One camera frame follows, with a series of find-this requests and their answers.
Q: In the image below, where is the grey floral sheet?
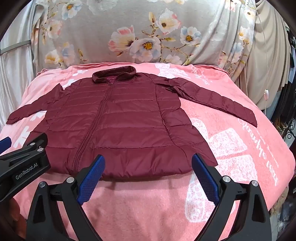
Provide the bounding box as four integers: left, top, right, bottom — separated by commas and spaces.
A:
32, 0, 256, 82

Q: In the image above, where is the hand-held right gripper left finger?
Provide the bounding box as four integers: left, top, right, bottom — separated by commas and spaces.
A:
26, 154, 105, 241

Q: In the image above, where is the maroon puffer jacket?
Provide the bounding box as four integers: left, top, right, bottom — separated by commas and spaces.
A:
7, 66, 258, 181

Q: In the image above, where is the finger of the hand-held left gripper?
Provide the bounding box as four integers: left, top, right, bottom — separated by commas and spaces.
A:
0, 136, 12, 155
23, 133, 48, 152

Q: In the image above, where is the pink blanket with white print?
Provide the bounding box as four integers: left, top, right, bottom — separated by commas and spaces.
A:
0, 61, 296, 241

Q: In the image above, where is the white cable with pink switch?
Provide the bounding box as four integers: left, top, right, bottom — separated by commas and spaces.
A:
254, 0, 270, 113

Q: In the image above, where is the beige curtain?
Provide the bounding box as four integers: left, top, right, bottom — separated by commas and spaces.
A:
245, 5, 292, 112

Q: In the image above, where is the person's left hand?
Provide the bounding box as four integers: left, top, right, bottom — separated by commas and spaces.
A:
8, 197, 27, 241

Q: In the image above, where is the white satin curtain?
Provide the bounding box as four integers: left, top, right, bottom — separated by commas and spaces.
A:
0, 9, 45, 131

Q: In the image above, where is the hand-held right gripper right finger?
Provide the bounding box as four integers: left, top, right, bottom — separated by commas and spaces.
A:
192, 153, 272, 241

